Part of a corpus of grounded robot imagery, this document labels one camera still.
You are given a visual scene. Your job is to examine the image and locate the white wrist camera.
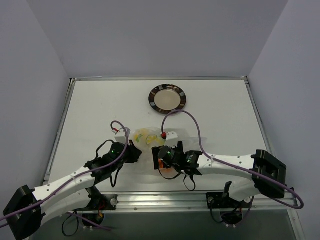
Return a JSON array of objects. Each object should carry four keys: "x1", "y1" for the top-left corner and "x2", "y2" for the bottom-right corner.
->
[
  {"x1": 161, "y1": 131, "x2": 179, "y2": 148},
  {"x1": 112, "y1": 127, "x2": 131, "y2": 145}
]

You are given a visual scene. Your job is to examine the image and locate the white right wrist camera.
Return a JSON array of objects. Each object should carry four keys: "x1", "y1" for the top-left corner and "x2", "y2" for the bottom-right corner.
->
[{"x1": 161, "y1": 131, "x2": 179, "y2": 148}]

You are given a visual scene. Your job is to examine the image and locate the aluminium front rail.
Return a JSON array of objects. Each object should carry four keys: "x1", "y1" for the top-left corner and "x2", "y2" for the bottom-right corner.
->
[{"x1": 74, "y1": 191, "x2": 298, "y2": 215}]

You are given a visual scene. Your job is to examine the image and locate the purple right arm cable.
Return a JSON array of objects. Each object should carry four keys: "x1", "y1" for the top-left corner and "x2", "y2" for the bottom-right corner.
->
[{"x1": 161, "y1": 110, "x2": 305, "y2": 210}]

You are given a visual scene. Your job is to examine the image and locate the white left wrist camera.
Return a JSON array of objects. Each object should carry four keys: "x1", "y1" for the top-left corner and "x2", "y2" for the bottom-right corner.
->
[{"x1": 112, "y1": 127, "x2": 131, "y2": 145}]

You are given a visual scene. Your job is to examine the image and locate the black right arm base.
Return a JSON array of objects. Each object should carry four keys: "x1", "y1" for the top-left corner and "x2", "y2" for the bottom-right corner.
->
[{"x1": 206, "y1": 181, "x2": 254, "y2": 229}]

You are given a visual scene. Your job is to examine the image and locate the clear printed plastic bag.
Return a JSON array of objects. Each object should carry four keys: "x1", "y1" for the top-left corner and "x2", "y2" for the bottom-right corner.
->
[{"x1": 129, "y1": 127, "x2": 200, "y2": 184}]

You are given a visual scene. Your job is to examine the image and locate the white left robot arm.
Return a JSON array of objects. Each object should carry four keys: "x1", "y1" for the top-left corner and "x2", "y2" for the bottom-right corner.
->
[{"x1": 2, "y1": 142, "x2": 142, "y2": 240}]

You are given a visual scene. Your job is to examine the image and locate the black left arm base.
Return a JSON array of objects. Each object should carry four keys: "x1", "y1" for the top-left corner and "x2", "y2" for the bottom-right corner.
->
[{"x1": 61, "y1": 186, "x2": 118, "y2": 237}]

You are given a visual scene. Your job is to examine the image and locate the brown rimmed ceramic plate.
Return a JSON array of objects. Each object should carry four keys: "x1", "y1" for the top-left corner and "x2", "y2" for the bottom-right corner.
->
[{"x1": 148, "y1": 84, "x2": 187, "y2": 115}]

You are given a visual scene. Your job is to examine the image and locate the yellow fake lemon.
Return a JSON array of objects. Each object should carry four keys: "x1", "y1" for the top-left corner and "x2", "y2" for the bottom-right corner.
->
[{"x1": 132, "y1": 127, "x2": 165, "y2": 149}]

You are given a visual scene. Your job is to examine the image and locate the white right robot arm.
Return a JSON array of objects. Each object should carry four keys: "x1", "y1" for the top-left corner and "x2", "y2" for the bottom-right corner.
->
[{"x1": 151, "y1": 141, "x2": 287, "y2": 202}]

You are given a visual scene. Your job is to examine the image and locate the orange fake persimmon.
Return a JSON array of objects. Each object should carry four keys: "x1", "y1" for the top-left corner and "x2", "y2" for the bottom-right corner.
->
[{"x1": 158, "y1": 160, "x2": 174, "y2": 173}]

